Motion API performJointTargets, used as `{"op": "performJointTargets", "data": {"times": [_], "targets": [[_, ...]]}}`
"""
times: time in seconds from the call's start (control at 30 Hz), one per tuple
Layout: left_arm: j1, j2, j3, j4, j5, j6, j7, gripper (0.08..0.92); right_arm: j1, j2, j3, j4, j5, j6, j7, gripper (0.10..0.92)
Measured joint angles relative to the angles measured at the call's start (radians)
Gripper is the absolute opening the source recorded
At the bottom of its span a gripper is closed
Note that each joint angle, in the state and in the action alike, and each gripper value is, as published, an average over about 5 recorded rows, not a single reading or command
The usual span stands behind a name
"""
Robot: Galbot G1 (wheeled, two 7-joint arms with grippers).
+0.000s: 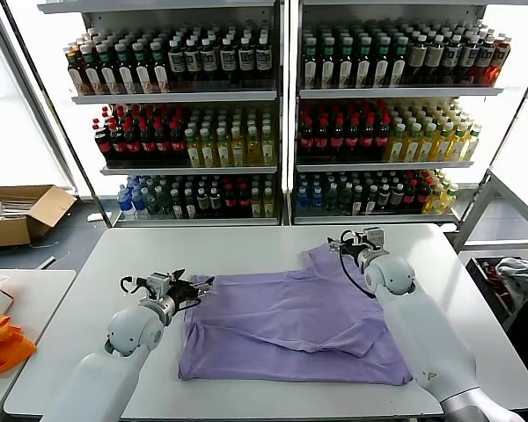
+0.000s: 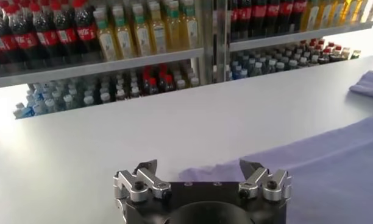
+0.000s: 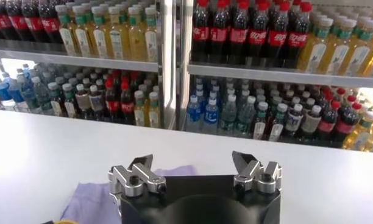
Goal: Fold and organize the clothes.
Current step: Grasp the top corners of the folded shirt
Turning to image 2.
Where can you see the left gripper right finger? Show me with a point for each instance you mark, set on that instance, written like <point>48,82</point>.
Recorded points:
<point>256,178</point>

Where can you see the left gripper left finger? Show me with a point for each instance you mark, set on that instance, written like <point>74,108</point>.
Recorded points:
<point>144,179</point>

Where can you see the purple T-shirt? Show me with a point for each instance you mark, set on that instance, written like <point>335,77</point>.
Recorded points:
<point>311,170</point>

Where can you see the cola bottle red cap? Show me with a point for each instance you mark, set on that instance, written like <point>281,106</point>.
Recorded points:
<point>300,7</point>
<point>153,86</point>
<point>47,38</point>
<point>169,84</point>
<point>2,42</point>
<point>273,10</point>
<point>286,9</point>
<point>259,12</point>
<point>66,35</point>
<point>25,40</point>
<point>87,32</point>

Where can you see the yellow green drink bottle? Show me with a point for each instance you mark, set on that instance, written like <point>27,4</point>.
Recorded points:
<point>194,82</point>
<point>181,84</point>

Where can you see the water bottle blue label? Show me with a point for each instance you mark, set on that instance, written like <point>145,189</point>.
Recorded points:
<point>37,105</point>
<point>235,71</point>
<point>22,111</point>
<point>244,73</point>

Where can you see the yellow juice bottle white label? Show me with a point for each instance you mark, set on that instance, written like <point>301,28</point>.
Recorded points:
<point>313,13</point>
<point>339,10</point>
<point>173,30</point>
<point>158,33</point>
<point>326,12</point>
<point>142,36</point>
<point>125,39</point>
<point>190,28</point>
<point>106,42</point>
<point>351,9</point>

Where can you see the grey metal shelving unit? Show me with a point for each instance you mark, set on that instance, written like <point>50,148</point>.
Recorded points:
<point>204,36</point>
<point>223,36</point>

